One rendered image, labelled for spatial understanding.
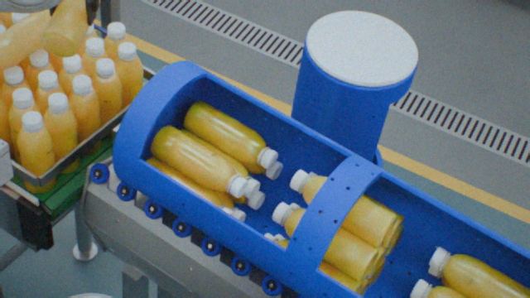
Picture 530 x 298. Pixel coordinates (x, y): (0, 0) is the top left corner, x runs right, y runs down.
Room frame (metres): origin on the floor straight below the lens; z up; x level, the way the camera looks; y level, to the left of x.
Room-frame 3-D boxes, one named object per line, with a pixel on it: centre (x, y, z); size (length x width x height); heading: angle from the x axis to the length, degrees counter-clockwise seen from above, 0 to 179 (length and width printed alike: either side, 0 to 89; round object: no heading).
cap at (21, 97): (1.19, 0.51, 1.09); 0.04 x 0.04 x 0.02
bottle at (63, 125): (1.19, 0.44, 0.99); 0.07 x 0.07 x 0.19
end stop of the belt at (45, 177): (1.25, 0.36, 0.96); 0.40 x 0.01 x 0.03; 153
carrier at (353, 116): (1.61, -0.19, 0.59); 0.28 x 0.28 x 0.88
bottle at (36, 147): (1.13, 0.47, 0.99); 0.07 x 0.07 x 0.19
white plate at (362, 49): (1.61, -0.19, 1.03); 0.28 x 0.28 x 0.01
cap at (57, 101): (1.19, 0.44, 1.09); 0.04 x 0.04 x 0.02
